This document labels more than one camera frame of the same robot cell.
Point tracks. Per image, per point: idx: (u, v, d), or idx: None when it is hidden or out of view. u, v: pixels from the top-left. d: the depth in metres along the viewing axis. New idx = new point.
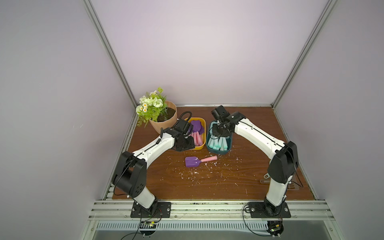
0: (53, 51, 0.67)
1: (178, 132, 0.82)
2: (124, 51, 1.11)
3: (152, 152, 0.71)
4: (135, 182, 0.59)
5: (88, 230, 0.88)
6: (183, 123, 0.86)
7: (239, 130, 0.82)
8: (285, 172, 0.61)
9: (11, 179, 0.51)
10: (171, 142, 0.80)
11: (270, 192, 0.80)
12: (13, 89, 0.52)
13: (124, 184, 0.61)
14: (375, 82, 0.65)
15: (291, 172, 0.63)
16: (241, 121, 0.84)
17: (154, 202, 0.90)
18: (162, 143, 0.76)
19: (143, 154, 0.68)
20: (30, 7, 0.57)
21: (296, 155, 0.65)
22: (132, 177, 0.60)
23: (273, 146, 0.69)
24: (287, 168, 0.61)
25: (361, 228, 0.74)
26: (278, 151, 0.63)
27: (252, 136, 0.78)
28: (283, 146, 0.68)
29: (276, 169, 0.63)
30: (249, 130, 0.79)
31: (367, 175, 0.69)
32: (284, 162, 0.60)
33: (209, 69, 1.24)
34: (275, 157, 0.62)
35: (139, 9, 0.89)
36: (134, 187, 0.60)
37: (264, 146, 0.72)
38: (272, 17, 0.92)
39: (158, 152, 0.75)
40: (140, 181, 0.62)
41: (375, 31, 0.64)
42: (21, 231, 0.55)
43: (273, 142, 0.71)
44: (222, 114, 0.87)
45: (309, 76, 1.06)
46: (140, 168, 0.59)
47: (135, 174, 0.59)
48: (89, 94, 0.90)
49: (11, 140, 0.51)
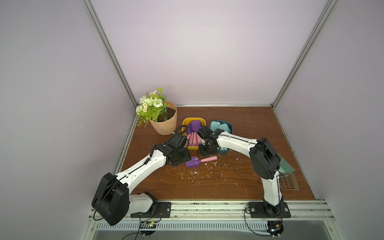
0: (53, 51, 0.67)
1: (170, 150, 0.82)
2: (123, 51, 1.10)
3: (138, 175, 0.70)
4: (114, 209, 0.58)
5: (88, 230, 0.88)
6: (178, 138, 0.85)
7: (220, 143, 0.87)
8: (265, 166, 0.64)
9: (11, 179, 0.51)
10: (162, 162, 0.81)
11: (266, 192, 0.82)
12: (13, 88, 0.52)
13: (103, 209, 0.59)
14: (376, 81, 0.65)
15: (274, 167, 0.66)
16: (221, 134, 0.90)
17: (154, 203, 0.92)
18: (151, 163, 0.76)
19: (127, 178, 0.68)
20: (29, 7, 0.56)
21: (272, 149, 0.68)
22: (112, 203, 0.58)
23: (248, 146, 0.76)
24: (265, 162, 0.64)
25: (361, 228, 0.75)
26: (252, 148, 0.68)
27: (232, 144, 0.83)
28: (255, 142, 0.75)
29: (257, 164, 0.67)
30: (227, 140, 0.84)
31: (367, 175, 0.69)
32: (259, 156, 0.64)
33: (209, 70, 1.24)
34: (251, 153, 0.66)
35: (138, 9, 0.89)
36: (113, 214, 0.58)
37: (242, 148, 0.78)
38: (273, 17, 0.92)
39: (145, 173, 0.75)
40: (121, 207, 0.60)
41: (375, 31, 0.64)
42: (21, 231, 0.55)
43: (247, 142, 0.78)
44: (206, 133, 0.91)
45: (309, 76, 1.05)
46: (121, 194, 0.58)
47: (115, 200, 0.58)
48: (89, 94, 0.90)
49: (11, 140, 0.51)
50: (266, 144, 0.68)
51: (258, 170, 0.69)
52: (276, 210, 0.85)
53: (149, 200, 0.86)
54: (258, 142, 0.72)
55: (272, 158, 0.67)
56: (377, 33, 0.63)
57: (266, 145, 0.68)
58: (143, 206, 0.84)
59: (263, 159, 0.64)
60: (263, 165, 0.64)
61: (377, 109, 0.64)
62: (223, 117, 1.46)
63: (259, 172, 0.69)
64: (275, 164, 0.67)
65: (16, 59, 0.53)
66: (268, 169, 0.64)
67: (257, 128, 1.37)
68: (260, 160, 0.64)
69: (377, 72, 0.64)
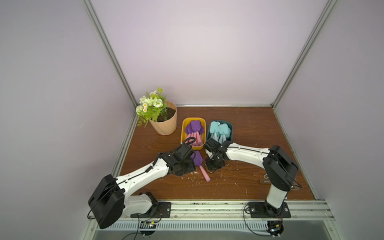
0: (53, 50, 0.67)
1: (175, 160, 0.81)
2: (123, 51, 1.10)
3: (137, 182, 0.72)
4: (107, 213, 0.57)
5: (88, 230, 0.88)
6: (185, 149, 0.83)
7: (231, 155, 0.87)
8: (283, 177, 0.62)
9: (12, 179, 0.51)
10: (163, 172, 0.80)
11: (272, 196, 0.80)
12: (13, 88, 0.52)
13: (98, 210, 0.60)
14: (375, 81, 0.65)
15: (291, 177, 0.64)
16: (229, 146, 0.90)
17: (153, 205, 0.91)
18: (153, 172, 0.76)
19: (125, 184, 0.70)
20: (29, 6, 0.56)
21: (287, 158, 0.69)
22: (105, 207, 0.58)
23: (261, 156, 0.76)
24: (282, 173, 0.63)
25: (361, 228, 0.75)
26: (265, 159, 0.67)
27: (243, 155, 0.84)
28: (268, 152, 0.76)
29: (274, 176, 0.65)
30: (238, 151, 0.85)
31: (367, 175, 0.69)
32: (274, 167, 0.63)
33: (209, 70, 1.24)
34: (264, 165, 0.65)
35: (139, 9, 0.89)
36: (103, 218, 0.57)
37: (255, 159, 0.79)
38: (272, 17, 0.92)
39: (145, 181, 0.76)
40: (114, 212, 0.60)
41: (375, 31, 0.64)
42: (21, 231, 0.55)
43: (259, 152, 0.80)
44: (213, 145, 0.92)
45: (309, 76, 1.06)
46: (115, 200, 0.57)
47: (109, 203, 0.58)
48: (88, 94, 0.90)
49: (11, 140, 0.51)
50: (280, 153, 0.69)
51: (276, 183, 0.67)
52: (276, 211, 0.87)
53: (147, 203, 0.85)
54: (272, 151, 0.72)
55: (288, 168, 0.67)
56: (377, 33, 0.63)
57: (281, 154, 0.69)
58: (140, 209, 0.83)
59: (280, 170, 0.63)
60: (280, 176, 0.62)
61: (377, 109, 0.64)
62: (223, 117, 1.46)
63: (277, 185, 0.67)
64: (292, 174, 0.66)
65: (17, 60, 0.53)
66: (286, 180, 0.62)
67: (258, 128, 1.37)
68: (276, 172, 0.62)
69: (377, 73, 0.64)
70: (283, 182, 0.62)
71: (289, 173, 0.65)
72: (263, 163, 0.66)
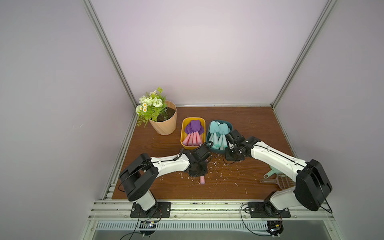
0: (53, 50, 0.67)
1: (194, 159, 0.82)
2: (123, 51, 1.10)
3: (166, 166, 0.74)
4: (139, 185, 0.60)
5: (88, 230, 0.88)
6: (204, 151, 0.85)
7: (255, 154, 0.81)
8: (315, 196, 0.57)
9: (12, 179, 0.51)
10: (185, 166, 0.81)
11: (281, 202, 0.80)
12: (13, 88, 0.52)
13: (129, 183, 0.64)
14: (375, 81, 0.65)
15: (323, 196, 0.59)
16: (256, 144, 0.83)
17: (154, 207, 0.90)
18: (180, 161, 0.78)
19: (158, 164, 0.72)
20: (30, 7, 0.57)
21: (324, 177, 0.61)
22: (140, 180, 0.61)
23: (295, 168, 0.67)
24: (316, 191, 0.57)
25: (361, 228, 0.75)
26: (300, 173, 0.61)
27: (271, 158, 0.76)
28: (305, 165, 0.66)
29: (304, 192, 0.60)
30: (266, 153, 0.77)
31: (367, 175, 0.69)
32: (310, 184, 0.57)
33: (209, 70, 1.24)
34: (298, 179, 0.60)
35: (139, 9, 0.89)
36: (134, 190, 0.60)
37: (285, 168, 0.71)
38: (272, 17, 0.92)
39: (171, 169, 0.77)
40: (144, 187, 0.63)
41: (375, 31, 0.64)
42: (21, 231, 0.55)
43: (293, 162, 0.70)
44: (237, 139, 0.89)
45: (309, 76, 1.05)
46: (150, 175, 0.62)
47: (143, 177, 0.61)
48: (88, 94, 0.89)
49: (11, 141, 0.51)
50: (319, 169, 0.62)
51: (303, 199, 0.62)
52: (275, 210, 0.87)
53: (153, 201, 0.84)
54: (308, 166, 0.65)
55: (322, 186, 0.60)
56: (377, 33, 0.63)
57: (320, 171, 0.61)
58: (145, 205, 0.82)
59: (315, 188, 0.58)
60: (312, 195, 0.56)
61: (377, 110, 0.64)
62: (223, 117, 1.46)
63: (303, 200, 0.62)
64: (324, 194, 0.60)
65: (16, 60, 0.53)
66: (316, 198, 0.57)
67: (257, 128, 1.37)
68: (310, 189, 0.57)
69: (377, 73, 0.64)
70: (313, 202, 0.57)
71: (322, 190, 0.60)
72: (297, 176, 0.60)
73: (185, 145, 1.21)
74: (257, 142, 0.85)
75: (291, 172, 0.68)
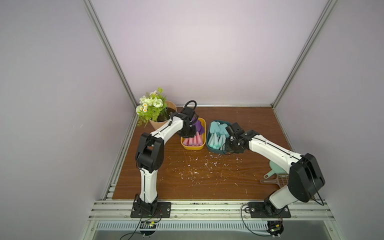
0: (53, 51, 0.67)
1: (185, 115, 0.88)
2: (123, 51, 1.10)
3: (167, 133, 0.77)
4: (156, 157, 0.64)
5: (88, 230, 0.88)
6: (189, 109, 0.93)
7: (253, 146, 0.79)
8: (306, 187, 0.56)
9: (12, 180, 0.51)
10: (181, 124, 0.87)
11: (279, 199, 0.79)
12: (14, 88, 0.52)
13: (146, 160, 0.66)
14: (375, 82, 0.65)
15: (315, 189, 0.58)
16: (255, 137, 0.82)
17: (154, 202, 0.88)
18: (174, 124, 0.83)
19: (160, 134, 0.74)
20: (30, 8, 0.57)
21: (317, 170, 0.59)
22: (153, 153, 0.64)
23: (289, 160, 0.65)
24: (307, 183, 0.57)
25: (361, 229, 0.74)
26: (294, 164, 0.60)
27: (268, 151, 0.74)
28: (299, 158, 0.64)
29: (296, 183, 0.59)
30: (263, 145, 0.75)
31: (368, 176, 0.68)
32: (302, 175, 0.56)
33: (209, 70, 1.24)
34: (291, 170, 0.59)
35: (139, 9, 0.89)
36: (154, 162, 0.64)
37: (281, 160, 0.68)
38: (272, 18, 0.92)
39: (171, 133, 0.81)
40: (160, 156, 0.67)
41: (375, 32, 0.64)
42: (21, 231, 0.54)
43: (288, 154, 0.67)
44: (236, 131, 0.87)
45: (309, 76, 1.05)
46: (159, 145, 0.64)
47: (155, 151, 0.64)
48: (88, 94, 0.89)
49: (12, 142, 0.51)
50: (312, 161, 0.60)
51: (295, 190, 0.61)
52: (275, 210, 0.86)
53: (156, 190, 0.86)
54: (303, 159, 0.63)
55: (314, 178, 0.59)
56: (377, 33, 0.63)
57: (313, 164, 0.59)
58: (149, 194, 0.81)
59: (307, 179, 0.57)
60: (304, 187, 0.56)
61: (377, 110, 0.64)
62: (223, 117, 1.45)
63: (294, 192, 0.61)
64: (317, 187, 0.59)
65: (16, 61, 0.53)
66: (308, 190, 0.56)
67: (258, 128, 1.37)
68: (301, 179, 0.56)
69: (377, 73, 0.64)
70: (305, 194, 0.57)
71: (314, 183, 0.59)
72: (290, 167, 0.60)
73: (185, 145, 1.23)
74: (256, 135, 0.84)
75: (286, 165, 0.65)
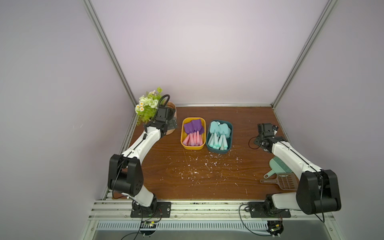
0: (53, 51, 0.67)
1: (159, 124, 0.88)
2: (123, 51, 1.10)
3: (142, 148, 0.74)
4: (132, 181, 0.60)
5: (88, 230, 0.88)
6: (163, 111, 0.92)
7: (276, 148, 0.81)
8: (311, 198, 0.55)
9: (12, 179, 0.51)
10: (158, 134, 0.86)
11: (281, 201, 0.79)
12: (14, 88, 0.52)
13: (122, 186, 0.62)
14: (375, 81, 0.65)
15: (323, 205, 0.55)
16: (282, 143, 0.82)
17: (154, 200, 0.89)
18: (149, 136, 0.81)
19: (134, 152, 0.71)
20: (30, 8, 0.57)
21: (334, 190, 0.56)
22: (129, 177, 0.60)
23: (305, 168, 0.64)
24: (315, 195, 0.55)
25: (361, 228, 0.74)
26: (307, 172, 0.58)
27: (288, 156, 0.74)
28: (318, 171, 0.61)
29: (304, 192, 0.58)
30: (285, 150, 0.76)
31: (368, 175, 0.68)
32: (312, 185, 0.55)
33: (209, 70, 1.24)
34: (303, 177, 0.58)
35: (139, 9, 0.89)
36: (133, 185, 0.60)
37: (297, 167, 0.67)
38: (272, 17, 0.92)
39: (147, 146, 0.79)
40: (137, 178, 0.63)
41: (375, 31, 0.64)
42: (21, 231, 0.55)
43: (307, 164, 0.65)
44: (267, 132, 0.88)
45: (309, 76, 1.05)
46: (133, 167, 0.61)
47: (130, 174, 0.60)
48: (88, 93, 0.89)
49: (12, 142, 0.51)
50: (331, 179, 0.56)
51: (302, 199, 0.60)
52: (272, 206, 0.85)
53: (150, 193, 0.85)
54: (322, 173, 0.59)
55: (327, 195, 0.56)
56: (377, 33, 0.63)
57: (330, 181, 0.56)
58: (145, 201, 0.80)
59: (316, 191, 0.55)
60: (309, 196, 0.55)
61: (377, 110, 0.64)
62: (223, 117, 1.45)
63: (301, 201, 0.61)
64: (326, 204, 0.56)
65: (16, 61, 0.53)
66: (313, 202, 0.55)
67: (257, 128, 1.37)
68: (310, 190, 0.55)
69: (377, 72, 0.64)
70: (308, 204, 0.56)
71: (323, 198, 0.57)
72: (303, 174, 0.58)
73: (185, 145, 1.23)
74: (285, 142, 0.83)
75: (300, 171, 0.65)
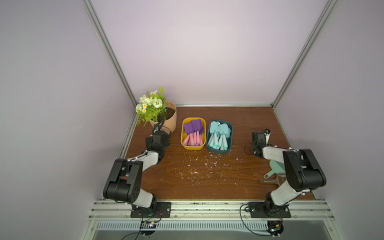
0: (53, 51, 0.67)
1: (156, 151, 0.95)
2: (123, 51, 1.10)
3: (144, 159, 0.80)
4: (133, 182, 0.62)
5: (88, 230, 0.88)
6: (158, 137, 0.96)
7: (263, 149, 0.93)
8: (295, 168, 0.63)
9: (11, 179, 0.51)
10: (157, 156, 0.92)
11: (278, 194, 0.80)
12: (14, 88, 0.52)
13: (121, 190, 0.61)
14: (375, 81, 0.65)
15: (308, 174, 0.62)
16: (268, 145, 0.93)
17: (154, 199, 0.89)
18: (150, 154, 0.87)
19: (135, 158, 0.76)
20: (29, 7, 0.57)
21: (313, 161, 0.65)
22: (131, 178, 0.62)
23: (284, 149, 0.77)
24: (297, 165, 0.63)
25: (361, 229, 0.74)
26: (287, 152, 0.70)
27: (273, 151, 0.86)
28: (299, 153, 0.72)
29: (289, 168, 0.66)
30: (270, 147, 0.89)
31: (368, 176, 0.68)
32: (291, 156, 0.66)
33: (210, 70, 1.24)
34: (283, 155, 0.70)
35: (139, 9, 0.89)
36: (131, 188, 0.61)
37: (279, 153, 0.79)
38: (272, 17, 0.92)
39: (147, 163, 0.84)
40: (137, 183, 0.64)
41: (375, 31, 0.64)
42: (21, 231, 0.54)
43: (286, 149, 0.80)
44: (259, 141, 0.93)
45: (309, 76, 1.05)
46: (136, 169, 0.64)
47: (132, 175, 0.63)
48: (88, 94, 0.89)
49: (12, 142, 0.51)
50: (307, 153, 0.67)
51: (291, 178, 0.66)
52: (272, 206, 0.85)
53: (149, 194, 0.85)
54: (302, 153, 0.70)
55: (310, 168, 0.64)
56: (377, 34, 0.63)
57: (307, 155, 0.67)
58: (145, 201, 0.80)
59: (297, 162, 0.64)
60: (293, 167, 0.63)
61: (377, 110, 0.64)
62: (223, 117, 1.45)
63: (291, 180, 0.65)
64: (312, 175, 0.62)
65: (15, 60, 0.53)
66: (297, 171, 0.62)
67: (257, 128, 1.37)
68: (291, 160, 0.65)
69: (377, 72, 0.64)
70: (295, 175, 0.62)
71: (307, 172, 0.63)
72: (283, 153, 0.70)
73: (185, 145, 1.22)
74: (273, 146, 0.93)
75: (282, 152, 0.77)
